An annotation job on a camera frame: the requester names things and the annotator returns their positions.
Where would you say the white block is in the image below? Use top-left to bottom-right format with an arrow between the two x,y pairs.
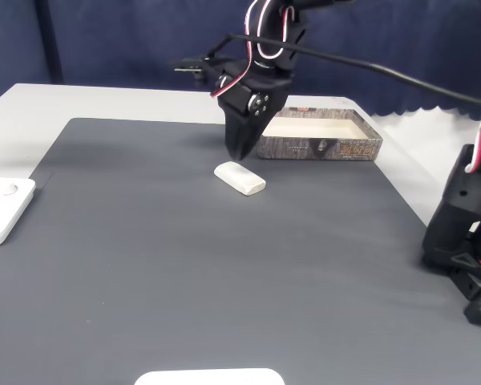
213,160 -> 267,198

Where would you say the bark pattern cardboard box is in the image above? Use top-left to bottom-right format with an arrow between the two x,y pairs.
256,106 -> 385,162

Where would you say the dark blue curtain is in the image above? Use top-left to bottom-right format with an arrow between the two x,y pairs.
0,0 -> 481,117

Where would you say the grey table mat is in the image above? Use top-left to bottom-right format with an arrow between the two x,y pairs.
0,117 -> 481,385

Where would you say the white tray with round dimples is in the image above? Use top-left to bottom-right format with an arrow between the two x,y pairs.
0,176 -> 37,249

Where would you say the white rounded flat device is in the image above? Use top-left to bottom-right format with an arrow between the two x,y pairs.
134,367 -> 285,385

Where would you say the black camera cable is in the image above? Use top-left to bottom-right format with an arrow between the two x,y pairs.
203,33 -> 481,108

